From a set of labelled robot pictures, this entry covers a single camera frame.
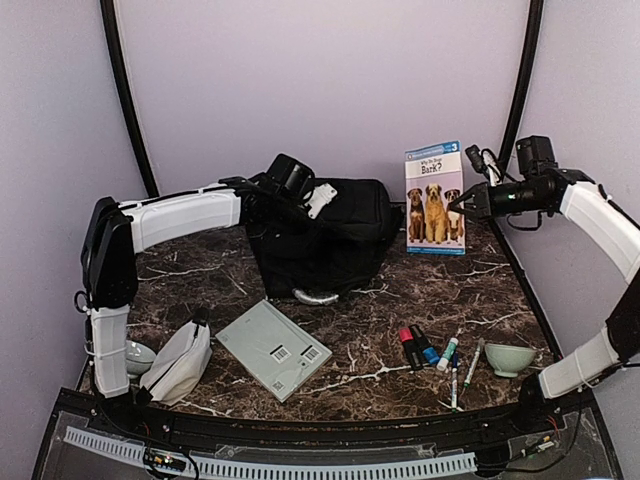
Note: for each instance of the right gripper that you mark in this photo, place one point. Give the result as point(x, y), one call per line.
point(484, 203)

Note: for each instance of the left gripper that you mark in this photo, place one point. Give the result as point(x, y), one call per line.
point(308, 234)

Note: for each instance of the dog picture book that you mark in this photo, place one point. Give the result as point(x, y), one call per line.
point(434, 179)

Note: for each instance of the black student bag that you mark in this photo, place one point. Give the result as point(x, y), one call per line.
point(345, 251)

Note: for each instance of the grey notebook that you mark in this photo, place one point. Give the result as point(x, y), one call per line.
point(273, 349)

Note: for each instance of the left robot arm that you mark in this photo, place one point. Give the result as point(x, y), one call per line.
point(118, 231)

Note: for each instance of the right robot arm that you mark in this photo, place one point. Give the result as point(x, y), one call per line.
point(575, 197)

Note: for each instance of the blue highlighter marker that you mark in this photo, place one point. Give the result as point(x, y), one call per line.
point(429, 355)

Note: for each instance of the pink highlighter marker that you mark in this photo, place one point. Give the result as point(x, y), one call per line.
point(411, 349)

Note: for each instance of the right pale green bowl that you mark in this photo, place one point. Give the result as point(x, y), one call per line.
point(508, 361)

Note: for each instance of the pale green bowl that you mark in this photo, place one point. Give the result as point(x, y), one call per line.
point(508, 361)
point(139, 359)

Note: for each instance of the white pencil pouch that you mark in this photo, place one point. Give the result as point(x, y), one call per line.
point(179, 365)

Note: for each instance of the green whiteboard pen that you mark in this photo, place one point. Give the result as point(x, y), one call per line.
point(473, 364)

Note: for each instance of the left pale green bowl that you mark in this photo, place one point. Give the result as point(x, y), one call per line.
point(139, 359)

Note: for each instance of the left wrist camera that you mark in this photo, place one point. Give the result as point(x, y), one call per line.
point(290, 175)

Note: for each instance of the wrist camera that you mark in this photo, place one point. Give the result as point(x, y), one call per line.
point(290, 175)
point(534, 156)

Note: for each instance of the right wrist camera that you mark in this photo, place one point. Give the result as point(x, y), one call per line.
point(534, 156)

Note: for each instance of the right black frame post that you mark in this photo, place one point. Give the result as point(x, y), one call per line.
point(528, 54)

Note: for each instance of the black frame post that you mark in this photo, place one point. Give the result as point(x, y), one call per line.
point(528, 54)
point(123, 88)

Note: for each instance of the left black frame post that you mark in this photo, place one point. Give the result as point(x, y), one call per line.
point(123, 88)

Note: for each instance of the white slotted cable duct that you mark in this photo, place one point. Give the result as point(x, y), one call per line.
point(235, 462)

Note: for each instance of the black front rail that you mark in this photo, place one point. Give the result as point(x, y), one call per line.
point(478, 429)

